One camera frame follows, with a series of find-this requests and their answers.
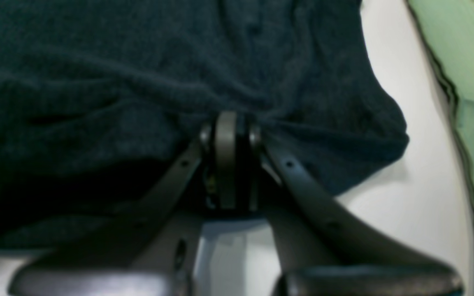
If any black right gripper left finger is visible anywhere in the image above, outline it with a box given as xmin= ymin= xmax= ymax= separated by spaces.
xmin=8 ymin=112 xmax=237 ymax=296

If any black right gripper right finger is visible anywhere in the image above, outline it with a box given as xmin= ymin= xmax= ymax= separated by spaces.
xmin=237 ymin=124 xmax=464 ymax=296

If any dark navy long-sleeve shirt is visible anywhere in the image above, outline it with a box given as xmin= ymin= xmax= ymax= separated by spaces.
xmin=0 ymin=0 xmax=409 ymax=249

